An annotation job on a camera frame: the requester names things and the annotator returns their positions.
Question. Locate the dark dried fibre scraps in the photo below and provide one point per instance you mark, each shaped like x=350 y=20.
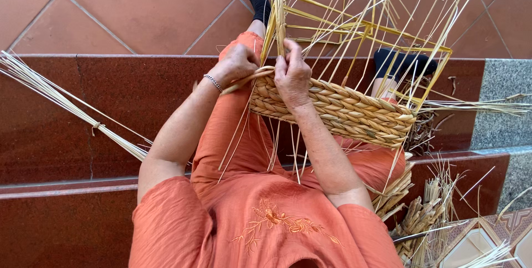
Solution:
x=419 y=133

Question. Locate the person's right hand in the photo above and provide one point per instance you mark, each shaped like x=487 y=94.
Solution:
x=295 y=81

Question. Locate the loose bundle of pale straw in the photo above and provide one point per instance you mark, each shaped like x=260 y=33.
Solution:
x=478 y=105

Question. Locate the tied bundle of pale straw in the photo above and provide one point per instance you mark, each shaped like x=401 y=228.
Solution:
x=50 y=91

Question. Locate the person's right leg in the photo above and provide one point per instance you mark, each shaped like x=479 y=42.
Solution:
x=383 y=87

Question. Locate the woven straw basket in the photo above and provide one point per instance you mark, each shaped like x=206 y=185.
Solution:
x=353 y=110

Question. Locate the bundle of thick rush stalks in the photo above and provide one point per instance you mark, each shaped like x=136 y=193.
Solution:
x=392 y=195

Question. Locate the orange embroidered dress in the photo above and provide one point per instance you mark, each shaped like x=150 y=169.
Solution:
x=249 y=193

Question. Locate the person's leg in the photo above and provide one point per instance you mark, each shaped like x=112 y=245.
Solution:
x=383 y=87
x=257 y=29

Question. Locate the person's left hand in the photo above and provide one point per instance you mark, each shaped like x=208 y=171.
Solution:
x=232 y=64

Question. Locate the thick rush weaving strand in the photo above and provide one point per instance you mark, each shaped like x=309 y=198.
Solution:
x=245 y=81

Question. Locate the person's left leg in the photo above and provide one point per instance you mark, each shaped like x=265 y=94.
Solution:
x=257 y=29

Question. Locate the person's left fingers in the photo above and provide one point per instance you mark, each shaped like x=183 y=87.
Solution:
x=250 y=58

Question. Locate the heap of cut rush pieces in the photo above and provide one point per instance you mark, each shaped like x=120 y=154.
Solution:
x=419 y=218

